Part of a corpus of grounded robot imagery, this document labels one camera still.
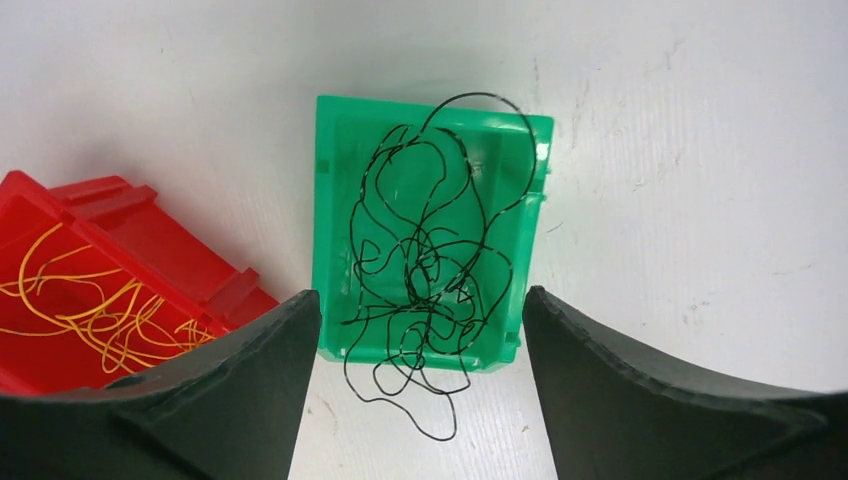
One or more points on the red two-compartment plastic bin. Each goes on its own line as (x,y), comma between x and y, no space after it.
(98,282)

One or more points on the green plastic bin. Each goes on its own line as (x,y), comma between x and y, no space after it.
(424,225)

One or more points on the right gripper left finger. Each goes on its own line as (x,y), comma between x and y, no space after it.
(230,409)

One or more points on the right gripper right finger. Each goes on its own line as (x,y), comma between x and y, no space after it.
(617,408)

